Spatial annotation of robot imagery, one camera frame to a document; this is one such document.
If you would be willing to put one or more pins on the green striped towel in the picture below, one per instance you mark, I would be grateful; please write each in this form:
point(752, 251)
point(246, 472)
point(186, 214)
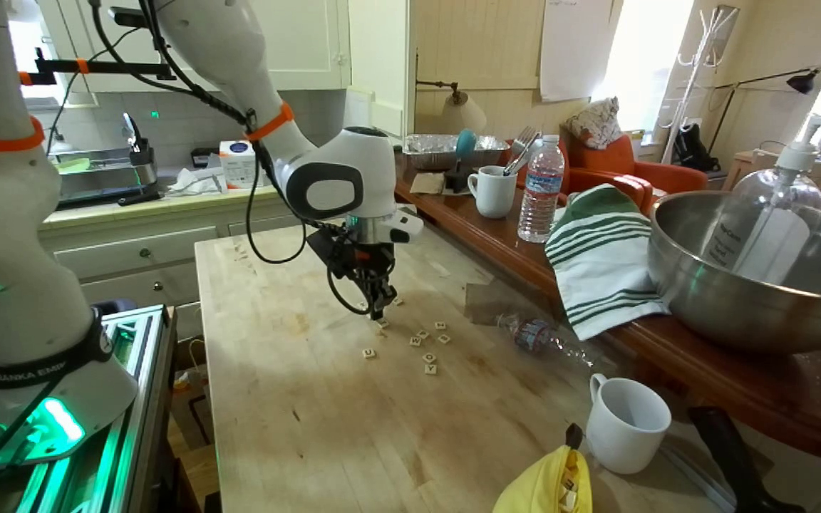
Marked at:
point(597, 251)

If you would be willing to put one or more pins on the small white mug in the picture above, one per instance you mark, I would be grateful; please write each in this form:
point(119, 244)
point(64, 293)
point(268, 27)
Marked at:
point(624, 423)

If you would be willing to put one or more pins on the steel mixing bowl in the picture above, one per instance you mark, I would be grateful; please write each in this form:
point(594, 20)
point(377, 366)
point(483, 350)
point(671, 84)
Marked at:
point(766, 305)

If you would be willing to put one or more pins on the crumpled clear plastic bottle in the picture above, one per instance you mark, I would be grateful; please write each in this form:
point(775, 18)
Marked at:
point(537, 335)

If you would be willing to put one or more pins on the aluminium foil tray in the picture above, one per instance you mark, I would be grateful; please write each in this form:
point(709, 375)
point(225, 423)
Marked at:
point(446, 145)

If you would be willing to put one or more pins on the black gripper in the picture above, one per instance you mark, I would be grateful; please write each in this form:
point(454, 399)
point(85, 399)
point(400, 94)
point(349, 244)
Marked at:
point(363, 251)

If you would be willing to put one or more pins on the yellow bowl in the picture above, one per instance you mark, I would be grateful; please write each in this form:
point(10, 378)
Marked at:
point(555, 483)

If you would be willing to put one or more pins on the black scoop stand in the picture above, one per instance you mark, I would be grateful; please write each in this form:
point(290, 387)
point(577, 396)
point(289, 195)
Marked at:
point(457, 175)

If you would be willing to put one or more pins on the orange armchair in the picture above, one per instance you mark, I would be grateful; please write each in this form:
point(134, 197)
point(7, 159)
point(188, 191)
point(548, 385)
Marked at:
point(617, 164)

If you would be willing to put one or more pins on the clear water bottle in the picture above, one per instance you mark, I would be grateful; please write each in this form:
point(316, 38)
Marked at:
point(543, 187)

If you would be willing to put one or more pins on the white coat rack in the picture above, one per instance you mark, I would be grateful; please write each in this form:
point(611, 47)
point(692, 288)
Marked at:
point(698, 58)

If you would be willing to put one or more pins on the black desk lamp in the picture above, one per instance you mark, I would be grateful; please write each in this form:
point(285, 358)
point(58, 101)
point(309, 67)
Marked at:
point(756, 110)

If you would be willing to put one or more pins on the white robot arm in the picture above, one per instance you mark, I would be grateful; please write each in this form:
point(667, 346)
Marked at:
point(58, 375)

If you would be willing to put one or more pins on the white mug with utensils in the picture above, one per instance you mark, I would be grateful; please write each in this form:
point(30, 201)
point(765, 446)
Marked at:
point(490, 187)

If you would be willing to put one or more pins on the pile of letter tiles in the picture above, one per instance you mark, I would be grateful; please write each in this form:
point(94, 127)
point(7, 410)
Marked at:
point(429, 343)

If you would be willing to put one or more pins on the dark wooden side table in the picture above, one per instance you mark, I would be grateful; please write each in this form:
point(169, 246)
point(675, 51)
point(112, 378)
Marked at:
point(775, 393)

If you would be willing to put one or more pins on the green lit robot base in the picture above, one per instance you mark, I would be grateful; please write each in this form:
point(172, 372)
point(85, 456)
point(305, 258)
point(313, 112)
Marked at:
point(77, 446)

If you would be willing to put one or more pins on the single letter tile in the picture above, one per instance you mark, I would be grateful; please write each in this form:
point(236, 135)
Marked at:
point(369, 353)

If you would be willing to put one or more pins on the hand sanitizer pump bottle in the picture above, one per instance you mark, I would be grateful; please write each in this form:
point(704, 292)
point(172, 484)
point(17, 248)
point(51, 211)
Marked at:
point(765, 219)

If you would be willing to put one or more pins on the blue measuring scoop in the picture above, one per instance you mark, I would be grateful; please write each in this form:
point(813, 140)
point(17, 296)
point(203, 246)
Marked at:
point(466, 144)

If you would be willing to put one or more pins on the brown paper sheet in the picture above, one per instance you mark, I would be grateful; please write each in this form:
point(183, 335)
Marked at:
point(429, 184)

